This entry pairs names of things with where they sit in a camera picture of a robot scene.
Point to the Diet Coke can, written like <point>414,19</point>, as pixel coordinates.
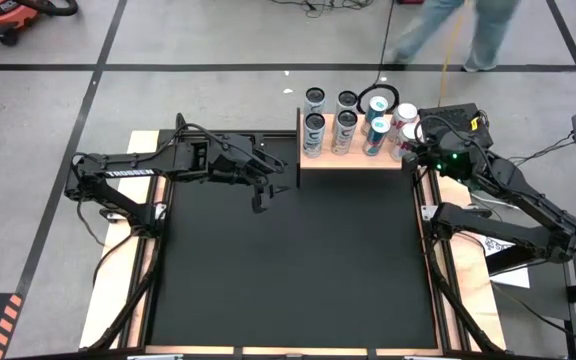
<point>404,142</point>
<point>405,112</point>

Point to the white printed paper sheet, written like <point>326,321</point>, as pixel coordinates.
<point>515,280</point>

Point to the black diagonal beam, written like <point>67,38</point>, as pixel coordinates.
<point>505,262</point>

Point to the black perforated box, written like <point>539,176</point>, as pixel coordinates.
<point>460,112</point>

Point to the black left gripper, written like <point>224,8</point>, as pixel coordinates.
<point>238,160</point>

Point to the orange shop vacuum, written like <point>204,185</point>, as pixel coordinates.
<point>8,15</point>

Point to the Celsius Arctic Vibe can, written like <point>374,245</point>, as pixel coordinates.
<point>314,97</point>
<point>314,137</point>

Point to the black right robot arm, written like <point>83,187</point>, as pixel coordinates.
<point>518,235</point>

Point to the white metal bracket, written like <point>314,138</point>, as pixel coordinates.
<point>427,214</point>
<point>160,210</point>

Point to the wooden shelf with black legs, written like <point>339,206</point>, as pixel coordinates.
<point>333,162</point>

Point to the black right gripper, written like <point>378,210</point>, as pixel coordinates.
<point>448,160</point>

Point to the Red Bull can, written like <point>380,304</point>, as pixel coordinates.
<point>378,105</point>
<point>377,137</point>

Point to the person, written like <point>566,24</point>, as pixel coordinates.
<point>488,35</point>

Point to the Celsius Tropical Vibe can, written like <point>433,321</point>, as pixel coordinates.
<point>344,135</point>
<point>347,99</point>

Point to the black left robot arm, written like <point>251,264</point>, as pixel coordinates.
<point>128,172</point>

